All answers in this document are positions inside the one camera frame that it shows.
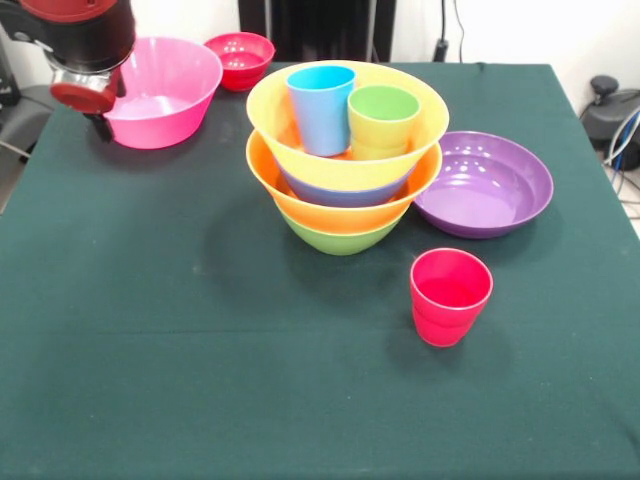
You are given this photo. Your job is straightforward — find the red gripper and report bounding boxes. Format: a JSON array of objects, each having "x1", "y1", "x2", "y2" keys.
[{"x1": 48, "y1": 68, "x2": 126, "y2": 144}]

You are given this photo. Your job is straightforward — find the pink bowl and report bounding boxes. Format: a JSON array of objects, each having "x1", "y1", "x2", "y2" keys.
[{"x1": 102, "y1": 37, "x2": 224, "y2": 150}]

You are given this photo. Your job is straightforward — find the blue cup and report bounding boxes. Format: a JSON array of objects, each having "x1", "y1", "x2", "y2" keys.
[{"x1": 285, "y1": 65, "x2": 358, "y2": 158}]

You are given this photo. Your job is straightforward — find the orange bowl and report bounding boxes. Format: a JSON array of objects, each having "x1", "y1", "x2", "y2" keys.
[
  {"x1": 244, "y1": 128, "x2": 444, "y2": 235},
  {"x1": 245, "y1": 60, "x2": 451, "y2": 192}
]

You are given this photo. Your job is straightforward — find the blue bowl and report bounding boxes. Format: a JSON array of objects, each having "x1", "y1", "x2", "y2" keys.
[{"x1": 277, "y1": 159, "x2": 416, "y2": 209}]

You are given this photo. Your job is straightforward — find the green cup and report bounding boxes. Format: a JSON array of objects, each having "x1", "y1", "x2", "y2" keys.
[{"x1": 347, "y1": 84, "x2": 421, "y2": 162}]

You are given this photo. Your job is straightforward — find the red bowl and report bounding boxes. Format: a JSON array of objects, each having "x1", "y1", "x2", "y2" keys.
[{"x1": 203, "y1": 31, "x2": 277, "y2": 93}]

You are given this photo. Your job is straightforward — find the green bowl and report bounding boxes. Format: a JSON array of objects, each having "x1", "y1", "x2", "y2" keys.
[{"x1": 277, "y1": 204, "x2": 404, "y2": 257}]

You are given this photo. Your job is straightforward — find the dark green tablecloth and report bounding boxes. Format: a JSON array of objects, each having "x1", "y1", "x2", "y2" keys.
[{"x1": 0, "y1": 60, "x2": 640, "y2": 480}]

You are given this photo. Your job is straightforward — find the purple bowl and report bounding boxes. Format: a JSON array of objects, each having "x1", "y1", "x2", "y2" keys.
[{"x1": 412, "y1": 130, "x2": 555, "y2": 240}]

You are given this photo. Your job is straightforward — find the red cup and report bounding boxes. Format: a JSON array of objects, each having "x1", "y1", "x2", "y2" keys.
[{"x1": 409, "y1": 247, "x2": 495, "y2": 349}]

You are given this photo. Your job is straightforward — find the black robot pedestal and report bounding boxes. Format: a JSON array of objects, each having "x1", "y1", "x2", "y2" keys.
[{"x1": 238, "y1": 0, "x2": 397, "y2": 64}]

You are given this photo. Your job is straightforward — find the black wall cable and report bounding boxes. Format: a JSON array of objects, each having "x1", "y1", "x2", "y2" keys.
[{"x1": 432, "y1": 0, "x2": 469, "y2": 64}]

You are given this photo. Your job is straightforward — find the floor cable bundle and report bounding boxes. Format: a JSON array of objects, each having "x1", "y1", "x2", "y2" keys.
[{"x1": 602, "y1": 107, "x2": 640, "y2": 221}]

